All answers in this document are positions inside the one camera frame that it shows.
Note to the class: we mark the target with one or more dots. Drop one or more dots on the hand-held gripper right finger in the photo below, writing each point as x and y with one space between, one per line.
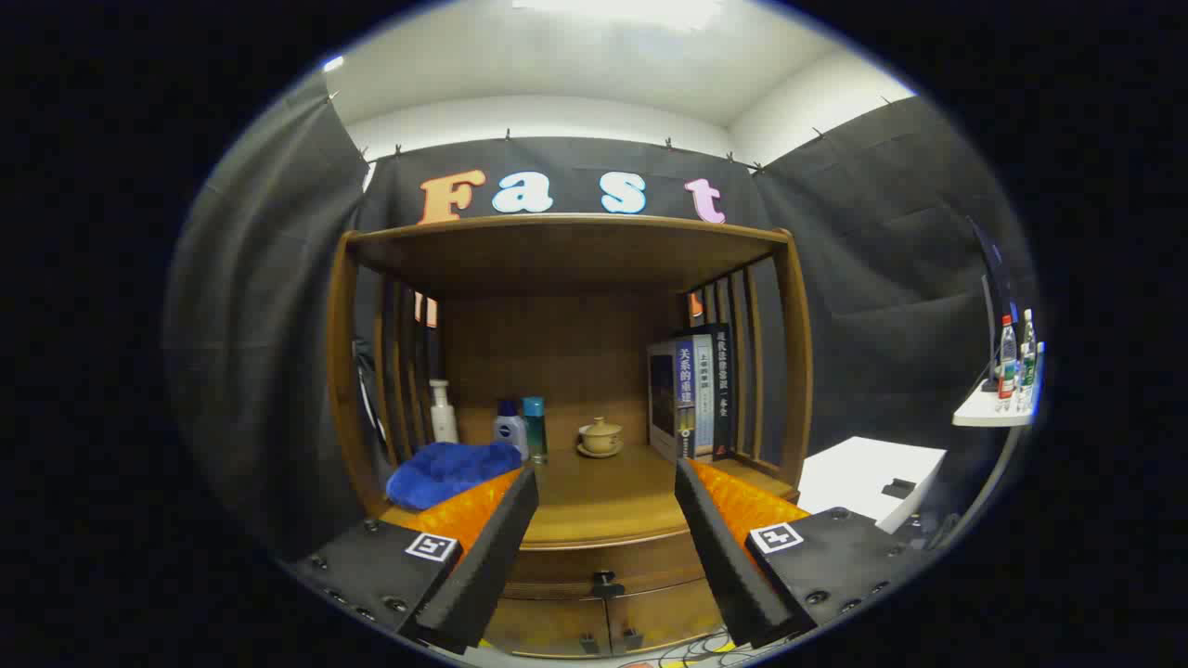
724 566

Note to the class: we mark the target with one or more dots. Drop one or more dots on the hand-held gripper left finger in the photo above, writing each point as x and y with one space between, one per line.
492 566

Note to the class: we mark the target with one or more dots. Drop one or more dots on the wooden cabinet door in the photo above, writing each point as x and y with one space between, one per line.
538 626
668 612

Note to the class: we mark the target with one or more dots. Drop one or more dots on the wooden countertop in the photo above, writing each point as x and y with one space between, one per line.
594 501

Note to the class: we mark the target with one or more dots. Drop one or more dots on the wooden cabinet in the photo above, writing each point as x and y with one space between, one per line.
557 353

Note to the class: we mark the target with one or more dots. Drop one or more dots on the blue towel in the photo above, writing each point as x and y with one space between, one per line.
445 468

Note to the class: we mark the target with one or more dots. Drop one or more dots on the white lotion bottle blue cap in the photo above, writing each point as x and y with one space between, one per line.
510 434

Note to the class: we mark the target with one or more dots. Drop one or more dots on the teal clear bottle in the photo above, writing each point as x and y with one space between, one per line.
535 431

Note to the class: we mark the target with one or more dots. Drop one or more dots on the white pump bottle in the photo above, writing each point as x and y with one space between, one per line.
444 422

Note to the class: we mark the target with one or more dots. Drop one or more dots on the pale spine book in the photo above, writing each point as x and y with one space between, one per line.
703 399

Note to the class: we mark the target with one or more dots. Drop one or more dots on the beige lidded teacup with saucer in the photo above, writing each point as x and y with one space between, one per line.
600 436

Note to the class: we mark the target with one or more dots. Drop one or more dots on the grey book blue spine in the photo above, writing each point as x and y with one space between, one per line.
668 399

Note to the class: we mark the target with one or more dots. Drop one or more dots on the black spine book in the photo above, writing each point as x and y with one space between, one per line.
724 390

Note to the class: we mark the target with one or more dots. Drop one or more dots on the green label water bottle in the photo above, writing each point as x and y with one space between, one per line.
1027 362

